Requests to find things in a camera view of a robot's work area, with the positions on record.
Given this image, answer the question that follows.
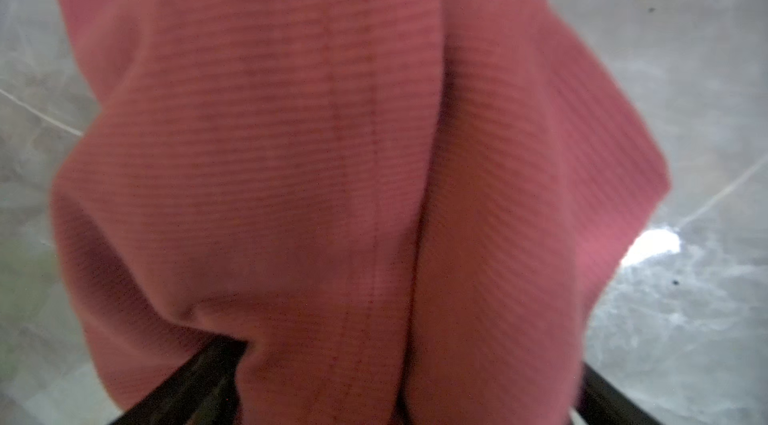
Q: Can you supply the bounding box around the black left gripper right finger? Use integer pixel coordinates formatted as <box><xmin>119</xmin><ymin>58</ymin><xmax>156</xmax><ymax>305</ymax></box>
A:
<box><xmin>577</xmin><ymin>364</ymin><xmax>661</xmax><ymax>425</ymax></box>

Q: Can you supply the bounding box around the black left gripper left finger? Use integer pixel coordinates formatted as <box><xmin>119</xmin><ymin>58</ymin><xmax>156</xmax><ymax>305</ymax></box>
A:
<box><xmin>112</xmin><ymin>336</ymin><xmax>247</xmax><ymax>425</ymax></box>

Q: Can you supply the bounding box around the pink ribbed cloth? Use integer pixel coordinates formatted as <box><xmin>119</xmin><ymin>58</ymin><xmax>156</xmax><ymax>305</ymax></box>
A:
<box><xmin>51</xmin><ymin>0</ymin><xmax>669</xmax><ymax>424</ymax></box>

